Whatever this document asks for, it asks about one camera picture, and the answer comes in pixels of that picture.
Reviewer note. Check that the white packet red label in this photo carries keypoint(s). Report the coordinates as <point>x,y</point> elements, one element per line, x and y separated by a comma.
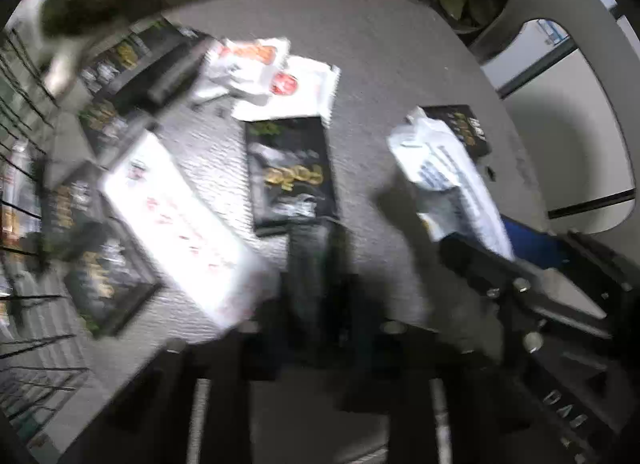
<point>300,89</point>

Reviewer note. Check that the white packet orange print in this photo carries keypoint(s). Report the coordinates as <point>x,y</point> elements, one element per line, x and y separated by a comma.
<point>240,56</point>

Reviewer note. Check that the white packet blue print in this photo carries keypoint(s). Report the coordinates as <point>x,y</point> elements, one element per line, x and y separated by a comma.
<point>450,179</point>

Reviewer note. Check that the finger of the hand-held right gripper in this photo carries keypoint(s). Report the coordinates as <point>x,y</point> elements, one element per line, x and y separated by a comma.
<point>530,244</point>
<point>470,264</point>

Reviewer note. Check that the large white packet red print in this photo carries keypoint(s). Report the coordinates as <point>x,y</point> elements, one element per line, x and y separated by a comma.
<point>180,224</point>

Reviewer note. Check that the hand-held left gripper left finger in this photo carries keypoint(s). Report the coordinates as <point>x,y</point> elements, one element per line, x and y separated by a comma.
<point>306,274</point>

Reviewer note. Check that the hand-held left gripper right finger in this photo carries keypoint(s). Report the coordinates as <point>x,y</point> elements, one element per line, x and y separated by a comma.
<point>336,289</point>

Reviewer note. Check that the long black box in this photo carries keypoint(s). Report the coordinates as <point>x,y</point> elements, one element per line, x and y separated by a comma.
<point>175,74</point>

